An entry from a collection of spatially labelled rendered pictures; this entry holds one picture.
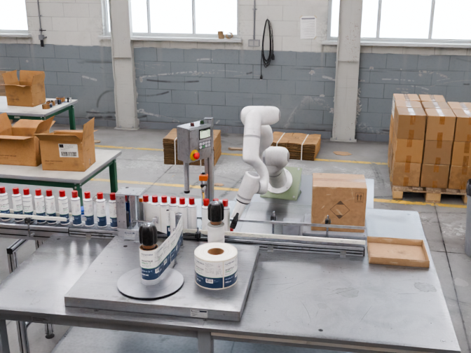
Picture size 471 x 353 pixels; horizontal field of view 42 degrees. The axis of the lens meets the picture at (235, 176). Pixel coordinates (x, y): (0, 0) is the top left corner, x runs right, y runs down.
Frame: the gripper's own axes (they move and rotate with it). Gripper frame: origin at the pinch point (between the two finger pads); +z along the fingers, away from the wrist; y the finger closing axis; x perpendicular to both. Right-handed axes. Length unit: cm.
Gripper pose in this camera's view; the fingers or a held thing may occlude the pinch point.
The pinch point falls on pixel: (233, 224)
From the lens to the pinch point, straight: 337.2
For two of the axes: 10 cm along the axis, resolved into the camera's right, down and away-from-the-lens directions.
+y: -1.6, 3.1, -9.4
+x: 9.3, 3.7, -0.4
